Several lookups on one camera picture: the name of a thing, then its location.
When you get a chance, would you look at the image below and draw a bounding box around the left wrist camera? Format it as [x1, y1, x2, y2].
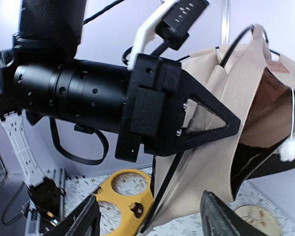
[127, 0, 209, 71]

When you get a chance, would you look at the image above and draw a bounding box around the round beige embroidered mat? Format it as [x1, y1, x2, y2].
[235, 205, 281, 236]

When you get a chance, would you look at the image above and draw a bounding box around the beige fabric pet tent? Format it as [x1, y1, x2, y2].
[140, 23, 295, 234]

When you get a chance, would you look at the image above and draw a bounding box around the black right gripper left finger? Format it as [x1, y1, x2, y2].
[46, 194, 100, 236]

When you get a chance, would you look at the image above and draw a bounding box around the floral white table mat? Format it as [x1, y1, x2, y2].
[64, 168, 295, 236]

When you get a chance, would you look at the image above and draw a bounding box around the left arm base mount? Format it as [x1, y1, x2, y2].
[0, 167, 67, 236]

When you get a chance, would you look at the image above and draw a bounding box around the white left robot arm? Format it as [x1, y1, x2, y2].
[0, 0, 240, 187]

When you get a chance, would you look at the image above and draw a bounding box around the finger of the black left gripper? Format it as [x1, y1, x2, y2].
[184, 66, 241, 155]

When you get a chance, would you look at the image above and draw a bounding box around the yellow double bowl holder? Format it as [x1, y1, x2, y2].
[92, 169, 153, 236]

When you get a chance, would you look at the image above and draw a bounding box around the left aluminium frame post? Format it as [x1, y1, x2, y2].
[220, 0, 231, 45]

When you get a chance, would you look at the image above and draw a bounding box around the white pompom toy on string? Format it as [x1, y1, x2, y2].
[279, 88, 295, 162]

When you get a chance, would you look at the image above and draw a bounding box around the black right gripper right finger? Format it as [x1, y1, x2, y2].
[200, 190, 261, 236]

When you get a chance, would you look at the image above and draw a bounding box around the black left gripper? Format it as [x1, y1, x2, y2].
[0, 0, 182, 163]

